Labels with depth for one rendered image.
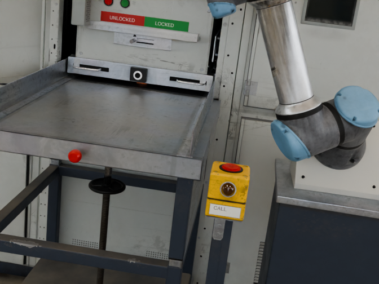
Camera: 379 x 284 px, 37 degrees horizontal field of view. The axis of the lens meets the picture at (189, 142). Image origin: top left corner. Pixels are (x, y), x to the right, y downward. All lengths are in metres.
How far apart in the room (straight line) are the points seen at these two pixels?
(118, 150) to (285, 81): 0.44
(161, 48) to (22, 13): 0.49
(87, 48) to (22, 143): 0.74
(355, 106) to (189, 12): 0.82
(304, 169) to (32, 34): 1.08
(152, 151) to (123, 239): 0.92
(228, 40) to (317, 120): 0.70
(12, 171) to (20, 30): 0.55
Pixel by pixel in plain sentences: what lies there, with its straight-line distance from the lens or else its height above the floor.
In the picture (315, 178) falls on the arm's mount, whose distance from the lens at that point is 1.57.
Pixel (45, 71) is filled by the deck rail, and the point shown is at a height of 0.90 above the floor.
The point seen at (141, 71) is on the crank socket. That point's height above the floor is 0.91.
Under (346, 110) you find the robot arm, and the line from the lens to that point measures 1.42.
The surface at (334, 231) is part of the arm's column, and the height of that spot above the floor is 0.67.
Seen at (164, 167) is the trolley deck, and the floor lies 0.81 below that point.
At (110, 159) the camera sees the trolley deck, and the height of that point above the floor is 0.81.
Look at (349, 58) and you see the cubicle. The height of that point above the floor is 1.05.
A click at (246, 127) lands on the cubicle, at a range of 2.03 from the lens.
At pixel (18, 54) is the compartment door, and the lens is 2.08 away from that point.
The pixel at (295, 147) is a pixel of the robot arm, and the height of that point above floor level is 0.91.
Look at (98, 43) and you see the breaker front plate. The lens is 2.12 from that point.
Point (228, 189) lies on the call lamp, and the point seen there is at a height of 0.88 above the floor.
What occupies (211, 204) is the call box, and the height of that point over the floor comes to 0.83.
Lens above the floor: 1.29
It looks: 17 degrees down
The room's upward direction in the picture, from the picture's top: 7 degrees clockwise
